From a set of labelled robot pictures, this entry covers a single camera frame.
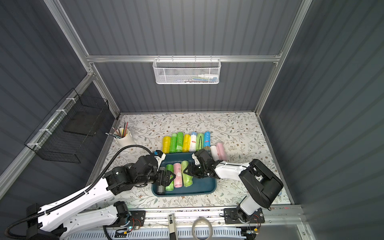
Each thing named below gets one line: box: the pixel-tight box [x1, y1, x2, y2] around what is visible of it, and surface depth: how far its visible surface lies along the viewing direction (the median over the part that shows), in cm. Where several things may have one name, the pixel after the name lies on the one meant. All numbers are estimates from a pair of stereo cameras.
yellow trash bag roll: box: [182, 134, 191, 153], surface depth 101 cm
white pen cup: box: [114, 127, 133, 146], surface depth 98 cm
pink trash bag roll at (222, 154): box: [216, 142, 228, 162], surface depth 96 cm
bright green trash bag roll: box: [169, 133, 178, 154], surface depth 101 cm
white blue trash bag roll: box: [190, 131, 197, 152], surface depth 101 cm
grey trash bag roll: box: [157, 185, 166, 195], surface depth 81 cm
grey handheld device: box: [167, 213, 178, 240], surface depth 69 cm
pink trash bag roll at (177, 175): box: [173, 162, 183, 188], surface depth 88 cm
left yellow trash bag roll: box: [162, 136, 172, 154], surface depth 101 cm
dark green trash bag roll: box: [176, 131, 184, 153], surface depth 101 cm
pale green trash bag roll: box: [181, 160, 194, 187], surface depth 84 cm
